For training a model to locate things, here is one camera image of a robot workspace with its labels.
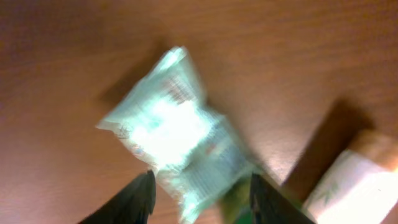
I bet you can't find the light green small packet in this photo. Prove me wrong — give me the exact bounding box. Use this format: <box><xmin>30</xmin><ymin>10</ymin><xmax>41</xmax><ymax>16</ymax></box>
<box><xmin>97</xmin><ymin>47</ymin><xmax>254</xmax><ymax>223</ymax></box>

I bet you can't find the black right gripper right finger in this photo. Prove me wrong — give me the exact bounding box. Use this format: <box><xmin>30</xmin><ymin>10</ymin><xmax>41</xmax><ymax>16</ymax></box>
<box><xmin>249</xmin><ymin>173</ymin><xmax>315</xmax><ymax>224</ymax></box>

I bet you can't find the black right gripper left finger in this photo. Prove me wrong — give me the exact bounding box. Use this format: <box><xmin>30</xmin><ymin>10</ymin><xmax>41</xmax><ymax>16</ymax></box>
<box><xmin>80</xmin><ymin>170</ymin><xmax>156</xmax><ymax>224</ymax></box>

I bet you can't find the green lid jar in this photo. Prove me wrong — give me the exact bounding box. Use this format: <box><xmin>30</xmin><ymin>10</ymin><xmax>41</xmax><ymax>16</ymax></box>
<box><xmin>218</xmin><ymin>179</ymin><xmax>253</xmax><ymax>224</ymax></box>

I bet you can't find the white tube with cork cap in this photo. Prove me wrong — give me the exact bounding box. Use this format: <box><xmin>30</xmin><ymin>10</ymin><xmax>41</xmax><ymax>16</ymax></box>
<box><xmin>303</xmin><ymin>130</ymin><xmax>397</xmax><ymax>224</ymax></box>

